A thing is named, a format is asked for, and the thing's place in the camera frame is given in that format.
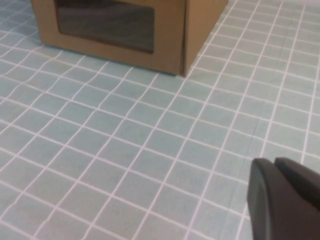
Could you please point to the green checked tablecloth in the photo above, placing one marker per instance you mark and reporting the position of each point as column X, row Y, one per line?
column 125, row 150

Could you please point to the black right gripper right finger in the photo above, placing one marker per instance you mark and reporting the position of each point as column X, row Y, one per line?
column 300, row 177

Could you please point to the cardboard shoe box with window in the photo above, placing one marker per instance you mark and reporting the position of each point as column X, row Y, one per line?
column 170, row 37

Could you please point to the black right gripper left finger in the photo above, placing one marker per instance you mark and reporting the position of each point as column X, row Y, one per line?
column 275, row 212

